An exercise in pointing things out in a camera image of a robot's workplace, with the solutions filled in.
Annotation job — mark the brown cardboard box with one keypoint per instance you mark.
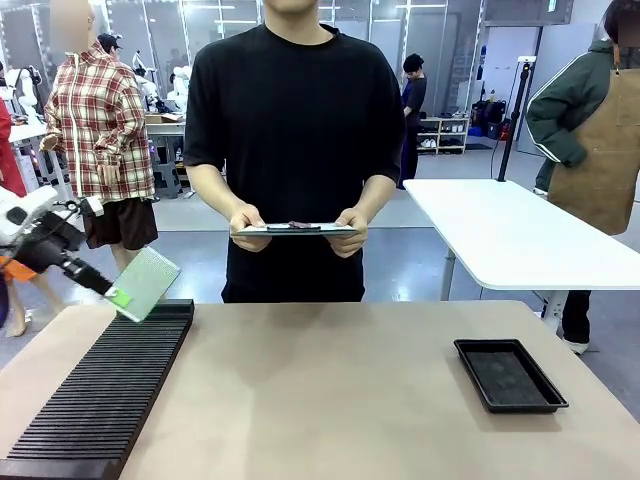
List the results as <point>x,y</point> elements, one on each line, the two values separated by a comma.
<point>162,118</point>

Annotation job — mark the black camera pole stand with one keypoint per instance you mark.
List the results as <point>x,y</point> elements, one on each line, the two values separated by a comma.
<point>512,120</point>

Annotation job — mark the green perforated PCB board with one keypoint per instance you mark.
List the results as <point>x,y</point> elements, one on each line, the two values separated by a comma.
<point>150,275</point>

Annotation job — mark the person right hand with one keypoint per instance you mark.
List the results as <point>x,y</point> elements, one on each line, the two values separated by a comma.
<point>247,225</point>

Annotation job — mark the white background table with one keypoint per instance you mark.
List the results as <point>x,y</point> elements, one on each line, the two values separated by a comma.
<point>515,235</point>

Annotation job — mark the dark red pen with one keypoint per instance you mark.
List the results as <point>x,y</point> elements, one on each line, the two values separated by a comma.
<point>299,224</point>

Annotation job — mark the person in brown apron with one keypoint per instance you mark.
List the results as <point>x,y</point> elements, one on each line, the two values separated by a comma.
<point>595,130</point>

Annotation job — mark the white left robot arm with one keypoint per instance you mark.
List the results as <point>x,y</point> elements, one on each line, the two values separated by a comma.
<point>31,202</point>

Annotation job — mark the background person black cap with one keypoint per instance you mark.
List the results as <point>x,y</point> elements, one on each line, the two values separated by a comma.
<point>109,42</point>

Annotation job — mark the person torso black T-shirt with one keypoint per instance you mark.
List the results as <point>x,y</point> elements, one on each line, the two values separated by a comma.
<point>295,125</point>

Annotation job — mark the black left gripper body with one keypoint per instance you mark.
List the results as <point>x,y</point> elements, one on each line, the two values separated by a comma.
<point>42,255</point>

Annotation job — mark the white shoe shelf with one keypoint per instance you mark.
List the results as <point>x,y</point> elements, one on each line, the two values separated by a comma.
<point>445,135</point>

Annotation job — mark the grey step stool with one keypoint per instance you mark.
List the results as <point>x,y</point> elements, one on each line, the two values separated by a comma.
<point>170,177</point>

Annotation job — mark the black slotted PCB rack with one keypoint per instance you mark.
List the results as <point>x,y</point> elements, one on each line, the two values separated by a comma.
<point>105,385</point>

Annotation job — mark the grey clipboard with paper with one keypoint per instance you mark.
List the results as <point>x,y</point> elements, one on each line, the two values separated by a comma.
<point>300,231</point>

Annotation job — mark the black rectangular plastic tray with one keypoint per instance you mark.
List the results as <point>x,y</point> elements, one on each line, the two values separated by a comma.
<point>510,377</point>

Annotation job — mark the mannequin with orange shorts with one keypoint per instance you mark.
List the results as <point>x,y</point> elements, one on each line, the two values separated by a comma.
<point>10,165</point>

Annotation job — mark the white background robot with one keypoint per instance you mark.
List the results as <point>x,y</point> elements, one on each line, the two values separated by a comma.
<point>22,87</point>
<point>175,85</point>

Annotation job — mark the person right forearm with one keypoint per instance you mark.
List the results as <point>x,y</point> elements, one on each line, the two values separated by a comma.
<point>212,187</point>

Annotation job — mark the person left hand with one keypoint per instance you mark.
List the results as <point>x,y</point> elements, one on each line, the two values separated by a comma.
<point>350,235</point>

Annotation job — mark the background person dark blue clothes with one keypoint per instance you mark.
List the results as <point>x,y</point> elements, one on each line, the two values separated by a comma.
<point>414,110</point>

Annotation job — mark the mannequin in plaid shirt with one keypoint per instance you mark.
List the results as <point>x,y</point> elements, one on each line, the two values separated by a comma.
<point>100,135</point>

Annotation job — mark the person left forearm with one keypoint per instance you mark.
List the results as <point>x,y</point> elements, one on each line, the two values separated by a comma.
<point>376,195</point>

